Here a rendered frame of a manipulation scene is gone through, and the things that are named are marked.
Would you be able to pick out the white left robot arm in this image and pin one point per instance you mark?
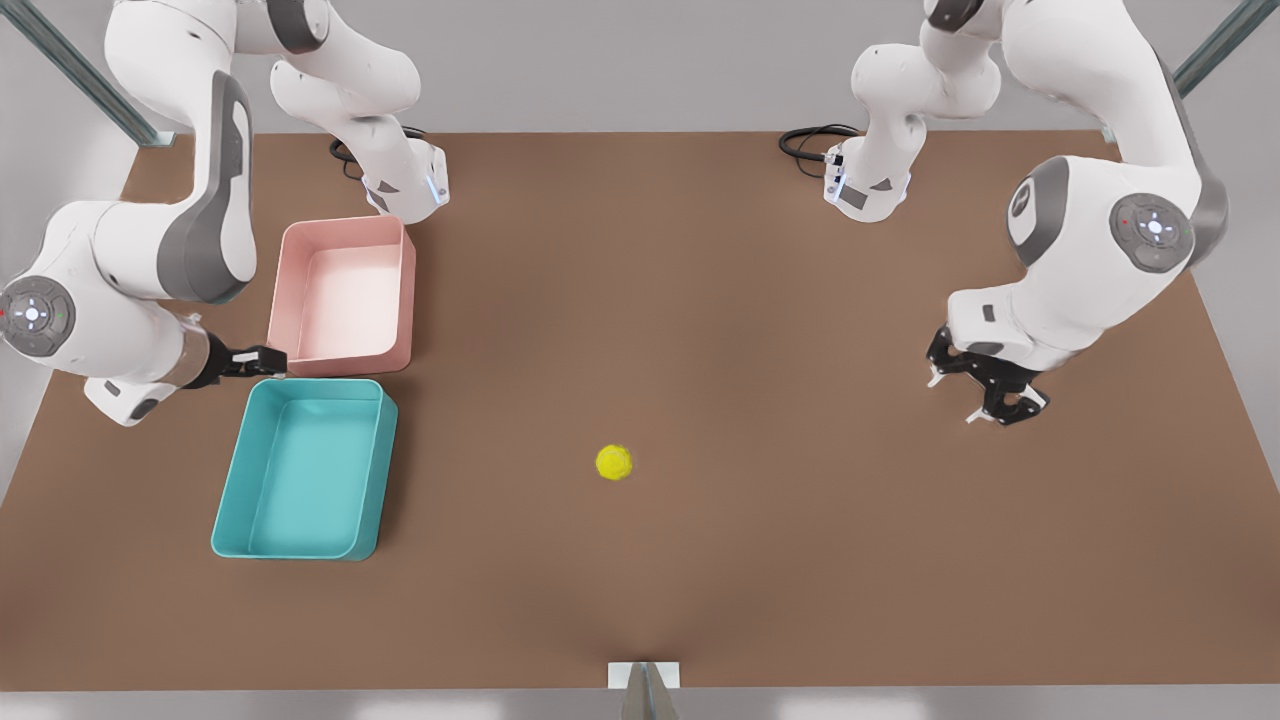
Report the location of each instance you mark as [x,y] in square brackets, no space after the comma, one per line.
[1090,270]

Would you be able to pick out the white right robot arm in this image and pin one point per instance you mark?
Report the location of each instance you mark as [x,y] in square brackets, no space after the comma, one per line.
[210,190]

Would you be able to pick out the pink rectangular tray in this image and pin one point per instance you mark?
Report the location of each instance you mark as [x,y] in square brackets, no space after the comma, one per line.
[345,300]

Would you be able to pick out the teal rectangular tray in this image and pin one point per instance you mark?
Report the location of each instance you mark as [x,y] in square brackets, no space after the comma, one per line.
[305,470]

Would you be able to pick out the yellow ball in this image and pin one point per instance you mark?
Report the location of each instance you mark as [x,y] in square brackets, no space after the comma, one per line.
[613,462]

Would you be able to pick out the silver frame post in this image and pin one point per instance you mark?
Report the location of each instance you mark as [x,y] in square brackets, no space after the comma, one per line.
[645,690]
[80,70]
[1215,45]

